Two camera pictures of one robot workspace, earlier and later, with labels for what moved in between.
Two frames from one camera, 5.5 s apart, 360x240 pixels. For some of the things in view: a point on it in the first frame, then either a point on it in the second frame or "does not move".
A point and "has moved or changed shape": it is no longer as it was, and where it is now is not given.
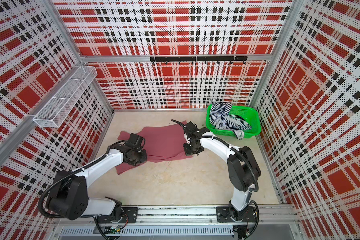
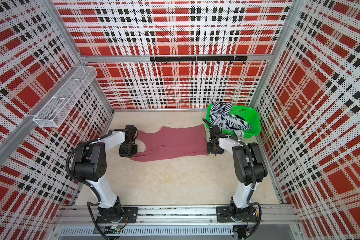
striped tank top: (221, 118) does not move
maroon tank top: (164, 141) has moved or changed shape
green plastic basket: (249, 115) does not move
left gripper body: (139, 157) to (127, 149)
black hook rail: (200, 59) does not move
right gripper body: (190, 149) to (210, 148)
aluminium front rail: (189, 216) does not move
